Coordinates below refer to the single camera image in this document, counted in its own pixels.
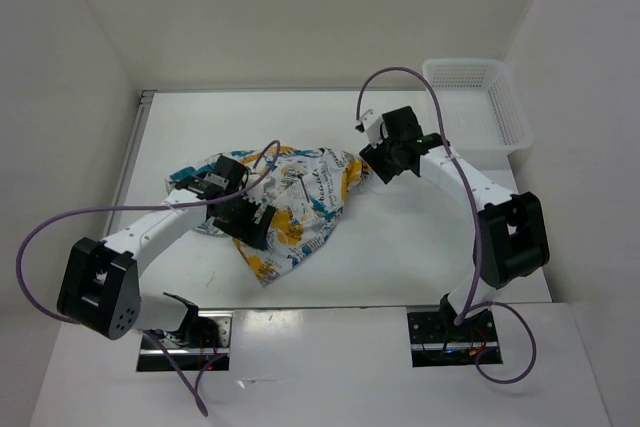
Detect white plastic basket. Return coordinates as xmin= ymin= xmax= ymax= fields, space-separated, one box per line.
xmin=422 ymin=58 xmax=533 ymax=155

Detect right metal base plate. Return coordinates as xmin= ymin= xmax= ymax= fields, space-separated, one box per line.
xmin=407 ymin=307 xmax=503 ymax=368

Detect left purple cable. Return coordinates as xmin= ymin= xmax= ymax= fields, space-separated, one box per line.
xmin=15 ymin=139 xmax=284 ymax=418

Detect aluminium rail frame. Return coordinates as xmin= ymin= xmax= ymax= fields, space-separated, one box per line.
xmin=81 ymin=89 xmax=156 ymax=312

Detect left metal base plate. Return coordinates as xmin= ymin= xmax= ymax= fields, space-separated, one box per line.
xmin=136 ymin=312 xmax=233 ymax=373

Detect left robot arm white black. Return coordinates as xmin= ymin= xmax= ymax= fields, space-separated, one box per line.
xmin=57 ymin=156 xmax=276 ymax=347

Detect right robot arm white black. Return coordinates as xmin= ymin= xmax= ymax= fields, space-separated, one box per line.
xmin=356 ymin=106 xmax=550 ymax=340

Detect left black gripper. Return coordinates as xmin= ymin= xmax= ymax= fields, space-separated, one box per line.
xmin=213 ymin=190 xmax=275 ymax=249

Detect metal base plate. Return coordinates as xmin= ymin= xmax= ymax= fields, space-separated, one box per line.
xmin=136 ymin=312 xmax=233 ymax=373
xmin=407 ymin=307 xmax=503 ymax=368

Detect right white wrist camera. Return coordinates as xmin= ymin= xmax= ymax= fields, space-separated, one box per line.
xmin=355 ymin=109 xmax=386 ymax=148

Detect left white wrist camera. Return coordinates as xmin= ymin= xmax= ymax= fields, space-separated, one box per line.
xmin=249 ymin=167 xmax=282 ymax=203

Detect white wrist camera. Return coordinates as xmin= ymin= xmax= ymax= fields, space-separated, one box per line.
xmin=249 ymin=167 xmax=282 ymax=203
xmin=355 ymin=109 xmax=386 ymax=148

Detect patterned white teal yellow shorts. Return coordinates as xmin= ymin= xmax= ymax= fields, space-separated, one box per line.
xmin=165 ymin=146 xmax=372 ymax=286

